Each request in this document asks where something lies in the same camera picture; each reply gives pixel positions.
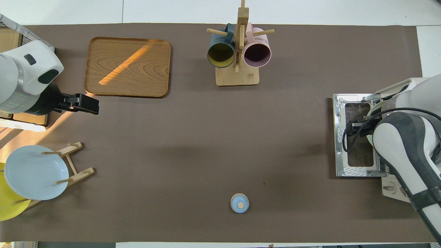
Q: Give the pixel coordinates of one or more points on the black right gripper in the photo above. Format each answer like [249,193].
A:
[370,126]

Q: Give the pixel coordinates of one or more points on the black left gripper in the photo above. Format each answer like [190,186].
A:
[51,101]

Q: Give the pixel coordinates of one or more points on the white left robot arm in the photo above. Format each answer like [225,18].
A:
[24,72]

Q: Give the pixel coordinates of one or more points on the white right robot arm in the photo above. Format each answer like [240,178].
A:
[406,151]

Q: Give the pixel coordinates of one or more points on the brown wooden tray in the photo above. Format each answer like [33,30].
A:
[127,69]

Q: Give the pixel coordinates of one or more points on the wooden plate rack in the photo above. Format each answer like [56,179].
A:
[77,175]

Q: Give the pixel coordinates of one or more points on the light blue plate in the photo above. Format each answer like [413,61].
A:
[34,172]

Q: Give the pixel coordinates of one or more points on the brown table mat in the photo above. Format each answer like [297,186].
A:
[189,137]

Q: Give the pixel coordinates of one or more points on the pink mug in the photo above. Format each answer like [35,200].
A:
[257,55]

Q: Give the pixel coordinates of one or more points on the yellow plate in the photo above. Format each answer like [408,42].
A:
[8,206]

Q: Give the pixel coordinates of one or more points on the wooden mug rack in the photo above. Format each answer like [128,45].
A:
[237,77]

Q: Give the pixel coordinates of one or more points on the dark teal mug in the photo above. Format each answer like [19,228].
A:
[220,55]

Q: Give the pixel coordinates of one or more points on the small blue bell wooden knob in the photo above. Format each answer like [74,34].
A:
[239,203]

